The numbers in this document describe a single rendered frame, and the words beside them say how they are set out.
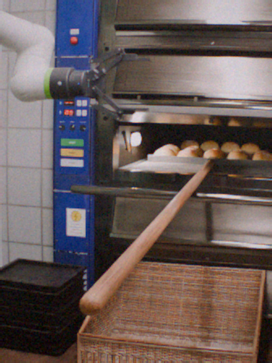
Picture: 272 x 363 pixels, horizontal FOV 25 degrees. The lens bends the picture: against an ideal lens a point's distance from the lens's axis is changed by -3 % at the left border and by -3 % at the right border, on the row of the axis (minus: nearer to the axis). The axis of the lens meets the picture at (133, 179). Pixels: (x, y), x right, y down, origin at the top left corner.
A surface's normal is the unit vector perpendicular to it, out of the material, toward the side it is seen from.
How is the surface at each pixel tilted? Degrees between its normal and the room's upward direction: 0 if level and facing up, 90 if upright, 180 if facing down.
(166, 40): 90
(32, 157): 90
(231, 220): 70
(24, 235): 90
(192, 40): 90
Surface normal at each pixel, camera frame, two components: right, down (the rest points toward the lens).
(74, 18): -0.27, 0.13
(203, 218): -0.25, -0.22
